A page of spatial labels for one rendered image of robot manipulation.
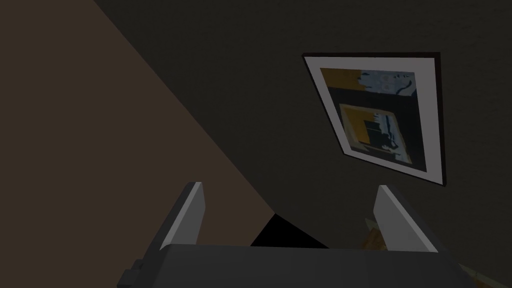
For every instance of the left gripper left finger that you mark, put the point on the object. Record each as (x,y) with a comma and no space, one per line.
(184,220)

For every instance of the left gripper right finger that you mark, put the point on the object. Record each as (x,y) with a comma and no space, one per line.
(400,224)

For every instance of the white framed abstract wall picture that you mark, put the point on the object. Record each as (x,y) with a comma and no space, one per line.
(380,116)

